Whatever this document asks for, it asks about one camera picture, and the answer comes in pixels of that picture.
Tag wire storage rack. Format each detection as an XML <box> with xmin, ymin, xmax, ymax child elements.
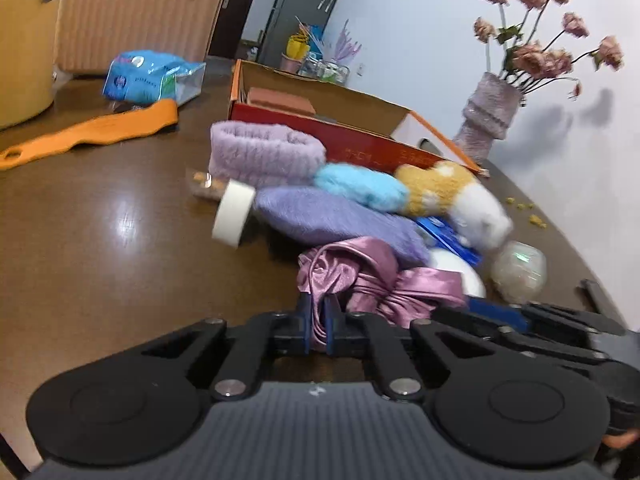
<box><xmin>297</xmin><ymin>52</ymin><xmax>349</xmax><ymax>86</ymax></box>

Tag pink ceramic vase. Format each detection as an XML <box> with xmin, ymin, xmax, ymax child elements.
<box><xmin>454</xmin><ymin>72</ymin><xmax>523</xmax><ymax>164</ymax></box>

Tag white tape roll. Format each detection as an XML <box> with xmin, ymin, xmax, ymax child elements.
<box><xmin>212</xmin><ymin>180</ymin><xmax>256</xmax><ymax>248</ymax></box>

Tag white soft ball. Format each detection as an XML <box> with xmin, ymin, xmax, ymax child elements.
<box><xmin>490</xmin><ymin>240</ymin><xmax>547</xmax><ymax>304</ymax></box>

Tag peach ribbed suitcase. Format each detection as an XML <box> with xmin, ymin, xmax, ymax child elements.
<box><xmin>54</xmin><ymin>0</ymin><xmax>222</xmax><ymax>75</ymax></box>

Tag dark entrance door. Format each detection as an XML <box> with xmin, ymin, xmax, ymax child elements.
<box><xmin>208</xmin><ymin>0</ymin><xmax>253</xmax><ymax>58</ymax></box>

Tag blue tissue pack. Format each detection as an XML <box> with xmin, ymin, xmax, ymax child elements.
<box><xmin>102</xmin><ymin>50</ymin><xmax>206</xmax><ymax>106</ymax></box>

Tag orange felt strap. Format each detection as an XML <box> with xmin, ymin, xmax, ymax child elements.
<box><xmin>0</xmin><ymin>97</ymin><xmax>180</xmax><ymax>172</ymax></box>

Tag white foam ball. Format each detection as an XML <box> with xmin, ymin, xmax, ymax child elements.
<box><xmin>430</xmin><ymin>248</ymin><xmax>486</xmax><ymax>298</ymax></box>

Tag yellow bucket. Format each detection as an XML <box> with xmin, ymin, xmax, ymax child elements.
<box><xmin>285</xmin><ymin>34</ymin><xmax>310</xmax><ymax>61</ymax></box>

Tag person right hand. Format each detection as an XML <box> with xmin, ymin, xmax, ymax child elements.
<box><xmin>602</xmin><ymin>429</ymin><xmax>640</xmax><ymax>451</ymax></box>

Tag yellow white plush dog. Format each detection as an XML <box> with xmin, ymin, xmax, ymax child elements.
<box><xmin>394</xmin><ymin>160</ymin><xmax>513</xmax><ymax>252</ymax></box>

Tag red cardboard box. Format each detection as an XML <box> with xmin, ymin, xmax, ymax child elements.
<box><xmin>228</xmin><ymin>60</ymin><xmax>482</xmax><ymax>174</ymax></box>

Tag yellow thermos jug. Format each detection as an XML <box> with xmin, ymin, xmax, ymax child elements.
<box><xmin>0</xmin><ymin>0</ymin><xmax>58</xmax><ymax>129</ymax></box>

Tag grey refrigerator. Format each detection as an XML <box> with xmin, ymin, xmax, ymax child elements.
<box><xmin>256</xmin><ymin>0</ymin><xmax>336</xmax><ymax>68</ymax></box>

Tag light blue plush toy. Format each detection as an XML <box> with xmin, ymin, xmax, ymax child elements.
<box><xmin>314</xmin><ymin>162</ymin><xmax>409</xmax><ymax>212</ymax></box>

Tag purple fabric pouch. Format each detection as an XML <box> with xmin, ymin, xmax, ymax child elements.
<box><xmin>254</xmin><ymin>186</ymin><xmax>430</xmax><ymax>266</ymax></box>

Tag pink satin bow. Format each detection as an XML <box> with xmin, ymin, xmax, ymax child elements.
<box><xmin>297</xmin><ymin>236</ymin><xmax>468</xmax><ymax>350</ymax></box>

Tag blue small carton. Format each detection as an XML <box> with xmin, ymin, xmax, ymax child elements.
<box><xmin>416</xmin><ymin>216</ymin><xmax>482</xmax><ymax>268</ymax></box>

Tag dried pink roses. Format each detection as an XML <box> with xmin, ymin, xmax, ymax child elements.
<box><xmin>473</xmin><ymin>0</ymin><xmax>624</xmax><ymax>100</ymax></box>

